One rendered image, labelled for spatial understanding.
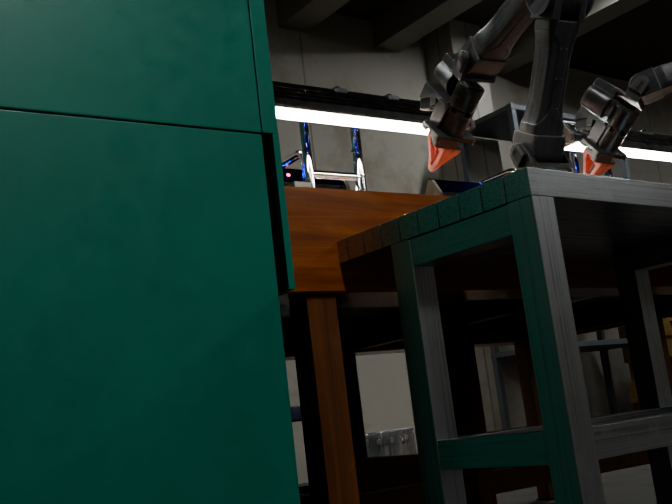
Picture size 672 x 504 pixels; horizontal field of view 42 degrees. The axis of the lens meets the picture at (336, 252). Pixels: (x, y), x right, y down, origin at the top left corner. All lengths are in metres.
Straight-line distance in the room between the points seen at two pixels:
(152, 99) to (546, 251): 0.63
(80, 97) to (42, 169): 0.13
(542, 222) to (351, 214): 0.45
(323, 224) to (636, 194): 0.51
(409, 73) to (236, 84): 4.54
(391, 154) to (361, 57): 0.65
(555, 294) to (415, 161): 4.57
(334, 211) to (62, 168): 0.48
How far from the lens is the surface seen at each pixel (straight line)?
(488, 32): 1.71
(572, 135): 2.49
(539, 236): 1.19
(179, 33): 1.45
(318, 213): 1.50
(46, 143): 1.30
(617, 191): 1.35
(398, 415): 5.21
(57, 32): 1.37
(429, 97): 1.85
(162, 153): 1.35
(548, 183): 1.23
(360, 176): 2.20
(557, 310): 1.18
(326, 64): 5.52
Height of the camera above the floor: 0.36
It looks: 11 degrees up
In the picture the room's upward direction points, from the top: 7 degrees counter-clockwise
